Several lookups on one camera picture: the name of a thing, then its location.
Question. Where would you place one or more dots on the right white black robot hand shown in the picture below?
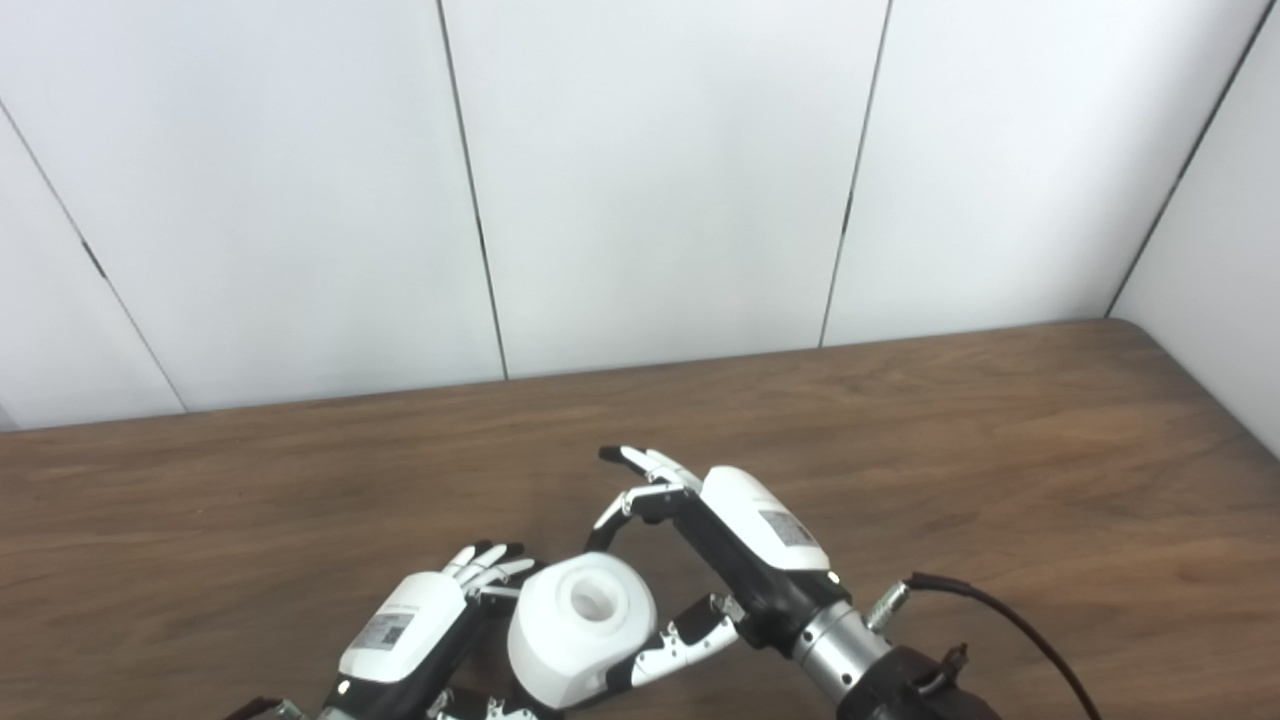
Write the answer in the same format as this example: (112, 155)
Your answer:
(760, 520)

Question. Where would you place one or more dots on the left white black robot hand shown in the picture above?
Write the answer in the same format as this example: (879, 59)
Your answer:
(400, 625)

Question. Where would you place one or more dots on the round white plastic piece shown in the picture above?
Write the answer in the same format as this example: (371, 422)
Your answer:
(550, 640)

